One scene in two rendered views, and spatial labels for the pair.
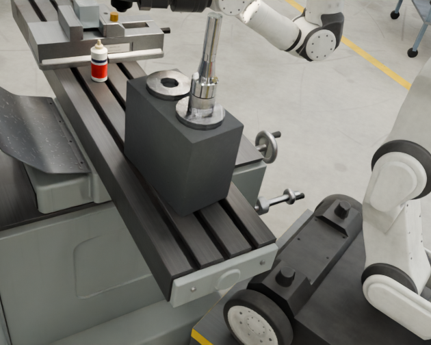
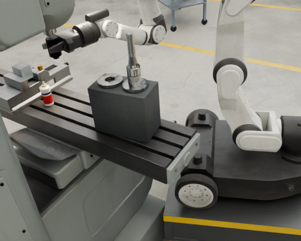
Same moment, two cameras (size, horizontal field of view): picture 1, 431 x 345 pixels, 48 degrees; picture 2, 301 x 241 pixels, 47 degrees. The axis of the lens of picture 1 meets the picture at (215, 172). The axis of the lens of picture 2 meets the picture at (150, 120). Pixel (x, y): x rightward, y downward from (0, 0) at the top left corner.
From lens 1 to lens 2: 0.42 m
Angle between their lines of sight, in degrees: 15
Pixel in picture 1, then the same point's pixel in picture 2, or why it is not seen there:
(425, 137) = (232, 53)
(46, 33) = (6, 93)
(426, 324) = (274, 143)
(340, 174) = (177, 109)
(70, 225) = (77, 189)
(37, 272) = (69, 228)
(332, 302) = (225, 160)
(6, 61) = not seen: outside the picture
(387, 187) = (227, 85)
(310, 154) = not seen: hidden behind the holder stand
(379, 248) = (234, 119)
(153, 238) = (143, 157)
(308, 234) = not seen: hidden behind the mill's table
